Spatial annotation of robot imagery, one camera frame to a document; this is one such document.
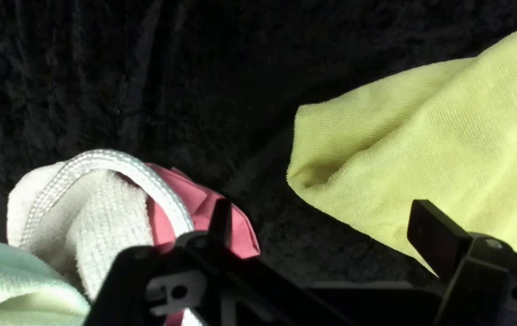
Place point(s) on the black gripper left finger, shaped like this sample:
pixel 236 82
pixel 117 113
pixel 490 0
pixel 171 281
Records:
pixel 167 283

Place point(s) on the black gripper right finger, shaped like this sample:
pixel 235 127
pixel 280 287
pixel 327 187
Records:
pixel 481 283

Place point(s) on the yellow cloth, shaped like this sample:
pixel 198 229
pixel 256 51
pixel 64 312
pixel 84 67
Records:
pixel 439 138

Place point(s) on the pink cloth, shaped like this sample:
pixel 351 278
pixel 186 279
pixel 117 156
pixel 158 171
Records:
pixel 209 205

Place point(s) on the black velvet tablecloth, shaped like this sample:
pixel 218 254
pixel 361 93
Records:
pixel 149 78

